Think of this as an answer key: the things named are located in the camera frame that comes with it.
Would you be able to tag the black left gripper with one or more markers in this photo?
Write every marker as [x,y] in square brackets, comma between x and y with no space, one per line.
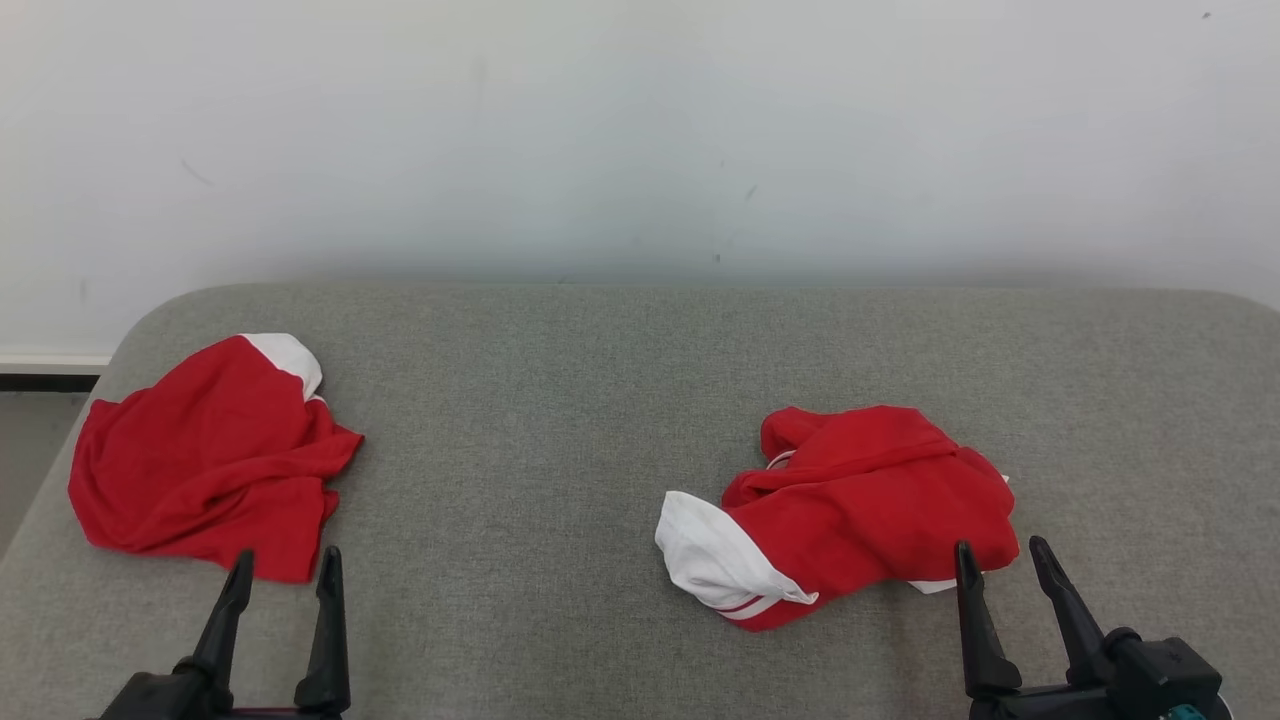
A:
[160,700]

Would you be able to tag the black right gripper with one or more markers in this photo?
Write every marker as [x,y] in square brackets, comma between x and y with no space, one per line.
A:
[1050,705]

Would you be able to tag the plain red white garment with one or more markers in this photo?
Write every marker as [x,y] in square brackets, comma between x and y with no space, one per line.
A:
[200,460]

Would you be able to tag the red jersey with number print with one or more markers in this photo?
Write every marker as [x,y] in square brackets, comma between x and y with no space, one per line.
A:
[860,500]

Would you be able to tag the white and black baseboard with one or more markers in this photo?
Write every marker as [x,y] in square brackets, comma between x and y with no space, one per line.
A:
[50,368]

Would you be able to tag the grey fabric sofa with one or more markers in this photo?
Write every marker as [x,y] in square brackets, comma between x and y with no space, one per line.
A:
[560,400]

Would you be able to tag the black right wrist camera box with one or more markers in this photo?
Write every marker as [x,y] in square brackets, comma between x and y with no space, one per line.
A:
[1165,670]

